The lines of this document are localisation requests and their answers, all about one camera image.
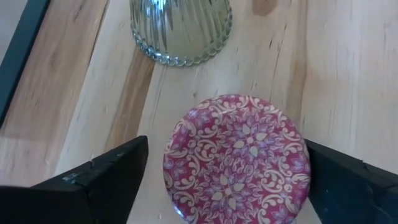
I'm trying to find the green ribbed glass candle holder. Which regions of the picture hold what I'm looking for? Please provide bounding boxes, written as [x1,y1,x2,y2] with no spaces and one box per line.
[129,0,233,67]

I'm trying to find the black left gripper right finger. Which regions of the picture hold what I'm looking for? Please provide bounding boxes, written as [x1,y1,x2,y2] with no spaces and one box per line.
[305,139,398,224]

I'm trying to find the black aluminium table frame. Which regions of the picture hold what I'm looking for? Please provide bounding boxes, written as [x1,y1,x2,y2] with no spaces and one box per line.
[0,0,52,128]

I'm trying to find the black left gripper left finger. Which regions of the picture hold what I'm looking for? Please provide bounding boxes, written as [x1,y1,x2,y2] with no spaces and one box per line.
[0,135,149,224]

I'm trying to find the pink-purple patterned round tin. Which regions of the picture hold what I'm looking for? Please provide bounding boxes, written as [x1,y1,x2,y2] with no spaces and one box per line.
[162,94,312,224]

